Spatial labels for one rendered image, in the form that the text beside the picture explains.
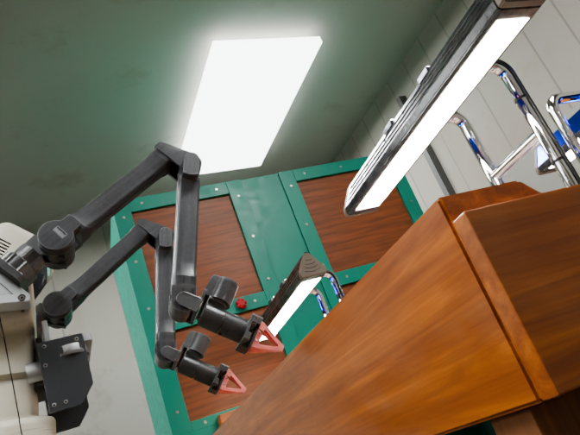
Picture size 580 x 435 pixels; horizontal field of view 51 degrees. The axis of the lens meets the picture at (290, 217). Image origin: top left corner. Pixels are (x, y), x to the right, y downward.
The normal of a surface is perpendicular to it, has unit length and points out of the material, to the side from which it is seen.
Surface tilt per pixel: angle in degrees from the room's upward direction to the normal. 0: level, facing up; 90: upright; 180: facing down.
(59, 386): 90
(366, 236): 90
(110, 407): 90
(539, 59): 90
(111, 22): 180
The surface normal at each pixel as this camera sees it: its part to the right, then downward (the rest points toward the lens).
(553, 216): 0.26, -0.46
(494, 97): -0.89, 0.16
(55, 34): 0.34, 0.87
